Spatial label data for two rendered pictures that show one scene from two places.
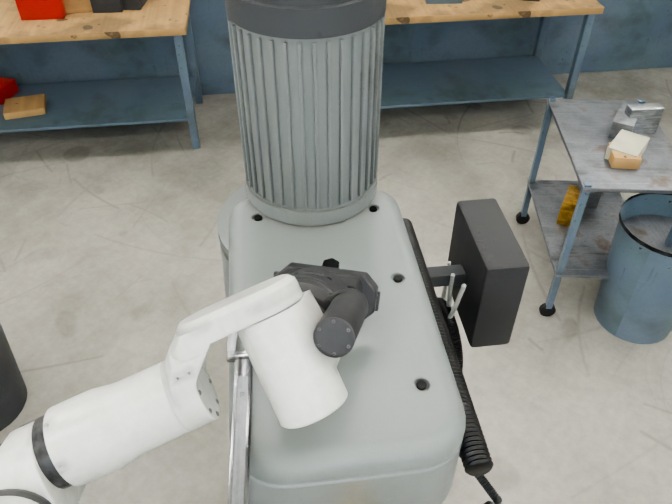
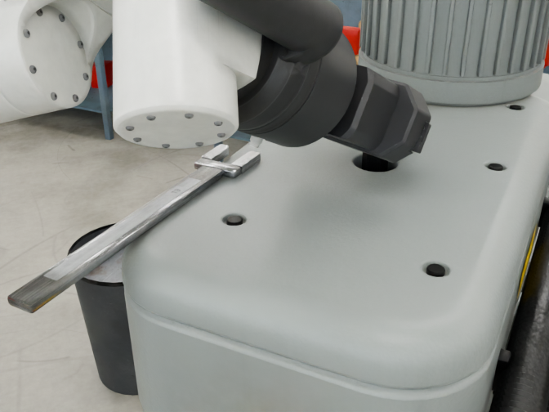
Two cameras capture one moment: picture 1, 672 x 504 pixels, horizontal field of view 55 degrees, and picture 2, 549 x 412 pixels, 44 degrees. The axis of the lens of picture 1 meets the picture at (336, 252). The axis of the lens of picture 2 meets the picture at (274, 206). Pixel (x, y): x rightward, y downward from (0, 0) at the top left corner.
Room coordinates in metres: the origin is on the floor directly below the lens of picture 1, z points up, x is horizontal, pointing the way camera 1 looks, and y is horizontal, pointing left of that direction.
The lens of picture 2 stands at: (0.08, -0.20, 2.13)
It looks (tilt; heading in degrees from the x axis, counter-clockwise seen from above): 29 degrees down; 33
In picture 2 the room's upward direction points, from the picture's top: straight up
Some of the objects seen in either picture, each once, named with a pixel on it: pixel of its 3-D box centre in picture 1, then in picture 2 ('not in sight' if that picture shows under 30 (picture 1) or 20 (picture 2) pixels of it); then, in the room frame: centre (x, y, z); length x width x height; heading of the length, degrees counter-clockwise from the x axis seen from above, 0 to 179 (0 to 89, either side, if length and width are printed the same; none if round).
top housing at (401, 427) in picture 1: (330, 336); (375, 235); (0.57, 0.01, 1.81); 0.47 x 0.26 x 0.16; 7
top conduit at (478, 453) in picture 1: (431, 325); (542, 282); (0.61, -0.13, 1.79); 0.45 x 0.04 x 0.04; 7
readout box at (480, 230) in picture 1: (485, 272); not in sight; (0.89, -0.29, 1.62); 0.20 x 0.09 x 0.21; 7
